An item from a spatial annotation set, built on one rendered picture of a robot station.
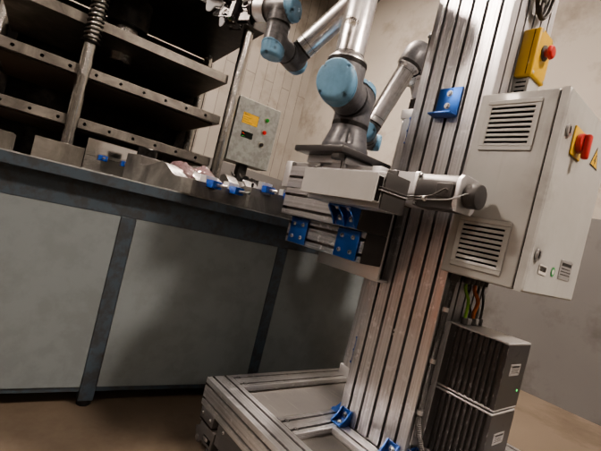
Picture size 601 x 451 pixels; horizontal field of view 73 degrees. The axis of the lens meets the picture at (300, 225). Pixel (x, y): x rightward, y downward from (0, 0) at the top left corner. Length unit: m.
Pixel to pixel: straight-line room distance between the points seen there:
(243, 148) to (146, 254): 1.26
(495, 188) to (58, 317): 1.36
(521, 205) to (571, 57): 2.93
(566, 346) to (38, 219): 3.14
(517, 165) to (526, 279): 0.27
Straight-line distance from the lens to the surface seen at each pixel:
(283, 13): 1.40
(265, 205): 1.69
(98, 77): 2.36
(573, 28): 4.03
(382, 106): 1.73
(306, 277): 1.84
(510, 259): 1.04
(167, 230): 1.54
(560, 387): 3.43
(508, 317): 3.52
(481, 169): 1.12
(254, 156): 2.63
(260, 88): 5.44
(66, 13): 2.44
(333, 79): 1.18
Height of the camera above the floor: 0.80
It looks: level
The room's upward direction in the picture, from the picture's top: 14 degrees clockwise
